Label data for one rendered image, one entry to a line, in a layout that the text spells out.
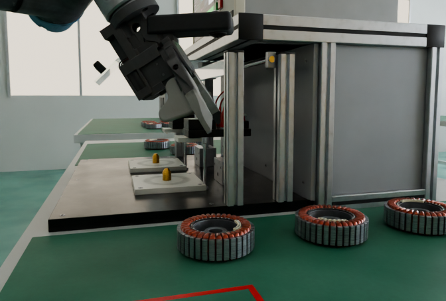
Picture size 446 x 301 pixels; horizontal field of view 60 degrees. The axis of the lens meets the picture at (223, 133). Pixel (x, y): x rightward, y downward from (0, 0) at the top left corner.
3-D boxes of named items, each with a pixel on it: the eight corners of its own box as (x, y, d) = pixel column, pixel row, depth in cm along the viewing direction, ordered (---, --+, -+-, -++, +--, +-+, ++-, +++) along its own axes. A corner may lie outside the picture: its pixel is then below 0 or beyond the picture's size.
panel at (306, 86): (310, 200, 75) (313, 43, 72) (220, 153, 138) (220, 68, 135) (315, 200, 75) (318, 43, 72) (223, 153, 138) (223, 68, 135)
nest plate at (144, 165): (130, 173, 102) (130, 168, 102) (128, 164, 116) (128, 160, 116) (186, 170, 106) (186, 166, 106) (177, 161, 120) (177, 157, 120)
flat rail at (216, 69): (230, 73, 70) (230, 56, 70) (177, 84, 130) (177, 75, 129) (236, 73, 70) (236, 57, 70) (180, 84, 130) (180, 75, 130)
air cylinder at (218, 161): (222, 185, 88) (222, 161, 87) (213, 178, 95) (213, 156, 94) (243, 183, 89) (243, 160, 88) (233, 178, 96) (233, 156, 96)
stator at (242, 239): (169, 262, 51) (169, 235, 51) (184, 233, 62) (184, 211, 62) (254, 265, 50) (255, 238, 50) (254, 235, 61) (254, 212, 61)
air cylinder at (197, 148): (199, 167, 111) (199, 148, 110) (194, 162, 118) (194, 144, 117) (216, 166, 112) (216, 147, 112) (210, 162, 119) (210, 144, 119)
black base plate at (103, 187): (48, 233, 63) (47, 219, 63) (80, 166, 125) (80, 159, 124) (307, 210, 76) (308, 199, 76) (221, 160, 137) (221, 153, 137)
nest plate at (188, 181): (135, 195, 79) (135, 189, 79) (131, 180, 93) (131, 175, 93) (206, 190, 83) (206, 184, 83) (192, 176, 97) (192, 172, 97)
